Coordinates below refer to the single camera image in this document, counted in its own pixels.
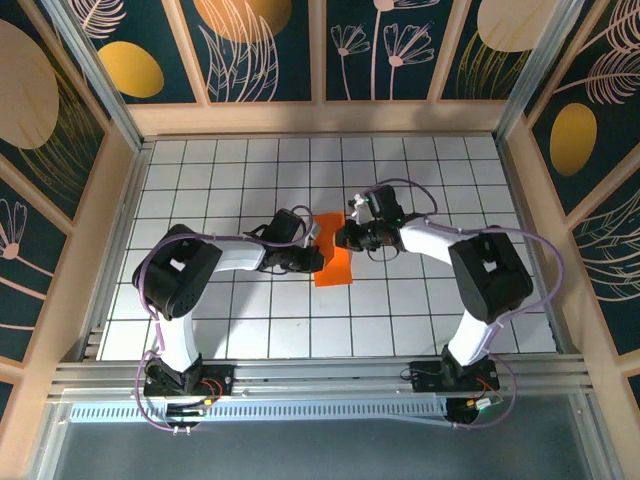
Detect orange paper sheet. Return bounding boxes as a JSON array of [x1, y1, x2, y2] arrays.
[[313, 211, 354, 289]]

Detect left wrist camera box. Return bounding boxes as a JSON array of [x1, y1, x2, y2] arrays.
[[259, 208, 321, 247]]

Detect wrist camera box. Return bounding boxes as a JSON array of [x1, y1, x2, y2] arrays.
[[259, 208, 321, 247], [347, 183, 407, 226]]

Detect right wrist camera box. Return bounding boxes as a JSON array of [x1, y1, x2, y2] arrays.
[[347, 183, 407, 226]]

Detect aluminium frame beam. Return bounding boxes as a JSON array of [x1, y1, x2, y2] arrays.
[[47, 352, 594, 401]]

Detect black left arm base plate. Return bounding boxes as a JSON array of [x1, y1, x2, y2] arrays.
[[143, 363, 236, 399]]

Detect grey slotted cable duct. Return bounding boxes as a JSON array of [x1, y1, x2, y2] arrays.
[[67, 397, 451, 426]]

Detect aluminium side rail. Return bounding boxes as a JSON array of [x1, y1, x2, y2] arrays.
[[492, 134, 576, 356], [79, 139, 154, 362]]

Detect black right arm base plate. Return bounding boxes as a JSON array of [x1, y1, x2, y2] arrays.
[[401, 360, 501, 394]]

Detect wall panel pink flowers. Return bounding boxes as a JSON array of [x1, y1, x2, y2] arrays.
[[324, 0, 457, 103]]

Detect wall panel orange disc leaves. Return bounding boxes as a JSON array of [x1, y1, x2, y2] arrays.
[[177, 0, 315, 104]]

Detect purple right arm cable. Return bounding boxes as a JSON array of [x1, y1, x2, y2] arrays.
[[367, 178, 566, 431]]

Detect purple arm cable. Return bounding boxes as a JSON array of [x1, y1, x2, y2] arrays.
[[134, 203, 314, 435], [367, 178, 566, 431]]

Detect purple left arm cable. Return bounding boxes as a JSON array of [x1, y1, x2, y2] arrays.
[[134, 203, 314, 435]]

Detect wall panel cream disc lines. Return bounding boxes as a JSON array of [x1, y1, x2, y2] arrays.
[[439, 0, 569, 101]]

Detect wall panel oval and feathers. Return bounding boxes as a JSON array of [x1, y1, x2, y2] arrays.
[[524, 0, 640, 216]]

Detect aluminium frame post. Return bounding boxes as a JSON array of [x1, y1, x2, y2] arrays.
[[572, 392, 619, 480], [42, 0, 146, 151], [492, 0, 586, 144], [32, 399, 71, 480]]

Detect wall panel pink leaf outlines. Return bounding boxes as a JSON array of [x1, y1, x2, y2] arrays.
[[569, 189, 640, 359]]

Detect wall panel single pink flower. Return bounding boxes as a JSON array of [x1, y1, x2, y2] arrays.
[[0, 174, 74, 364]]

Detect wall panel large cream disc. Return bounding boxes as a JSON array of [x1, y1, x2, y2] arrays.
[[0, 17, 110, 224]]

